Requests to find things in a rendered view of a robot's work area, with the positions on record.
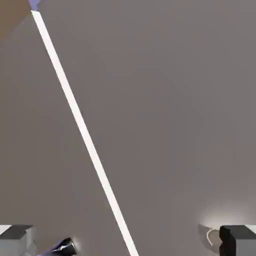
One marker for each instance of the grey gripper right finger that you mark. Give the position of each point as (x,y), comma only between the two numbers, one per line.
(240,242)

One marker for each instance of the grey cabinet with white frame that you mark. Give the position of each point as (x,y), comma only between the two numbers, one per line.
(80,120)

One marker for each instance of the grey cabinet door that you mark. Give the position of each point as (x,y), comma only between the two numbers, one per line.
(40,152)
(170,112)

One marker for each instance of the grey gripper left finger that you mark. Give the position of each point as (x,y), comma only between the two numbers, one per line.
(14,240)

